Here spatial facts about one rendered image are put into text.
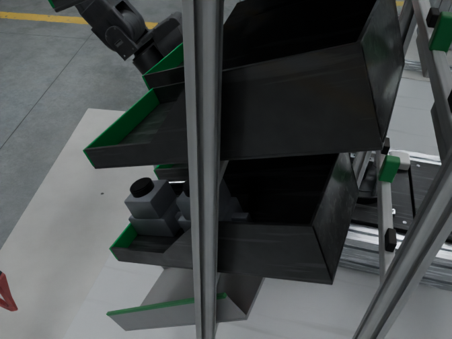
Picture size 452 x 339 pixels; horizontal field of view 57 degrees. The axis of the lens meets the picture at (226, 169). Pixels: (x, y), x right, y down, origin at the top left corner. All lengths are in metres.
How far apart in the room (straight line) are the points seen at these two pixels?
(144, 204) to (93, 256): 0.49
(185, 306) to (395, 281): 0.28
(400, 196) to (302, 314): 0.35
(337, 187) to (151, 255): 0.23
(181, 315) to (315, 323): 0.38
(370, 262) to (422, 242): 0.63
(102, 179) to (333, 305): 0.66
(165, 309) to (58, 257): 0.47
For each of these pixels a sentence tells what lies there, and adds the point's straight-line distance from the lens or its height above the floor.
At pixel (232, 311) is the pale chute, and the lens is 0.50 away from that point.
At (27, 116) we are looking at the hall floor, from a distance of 3.07.
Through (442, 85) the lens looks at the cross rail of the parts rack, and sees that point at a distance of 0.36.
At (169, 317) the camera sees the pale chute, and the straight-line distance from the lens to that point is 0.60.
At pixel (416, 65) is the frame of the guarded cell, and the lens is 1.77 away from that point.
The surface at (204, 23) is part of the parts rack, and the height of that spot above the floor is 1.54.
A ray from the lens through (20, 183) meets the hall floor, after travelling 2.55.
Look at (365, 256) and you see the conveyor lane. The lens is 0.94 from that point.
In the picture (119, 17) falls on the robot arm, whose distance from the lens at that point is 0.74.
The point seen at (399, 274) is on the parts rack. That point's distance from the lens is 0.36.
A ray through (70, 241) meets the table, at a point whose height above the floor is 0.86.
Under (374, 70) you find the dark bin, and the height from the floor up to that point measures 1.51.
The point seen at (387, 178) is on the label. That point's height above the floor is 1.32.
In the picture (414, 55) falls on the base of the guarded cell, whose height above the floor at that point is 0.86.
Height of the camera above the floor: 1.63
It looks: 43 degrees down
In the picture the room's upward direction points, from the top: 2 degrees clockwise
